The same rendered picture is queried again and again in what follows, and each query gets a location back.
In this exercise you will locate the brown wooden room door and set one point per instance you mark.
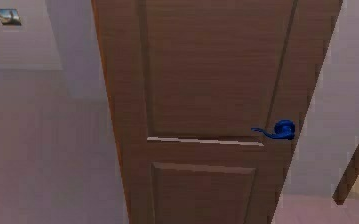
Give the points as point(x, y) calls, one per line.
point(200, 83)

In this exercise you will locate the brown wooden door frame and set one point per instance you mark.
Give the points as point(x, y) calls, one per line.
point(352, 166)

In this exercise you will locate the small framed wall picture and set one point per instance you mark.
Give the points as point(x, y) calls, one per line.
point(9, 16)

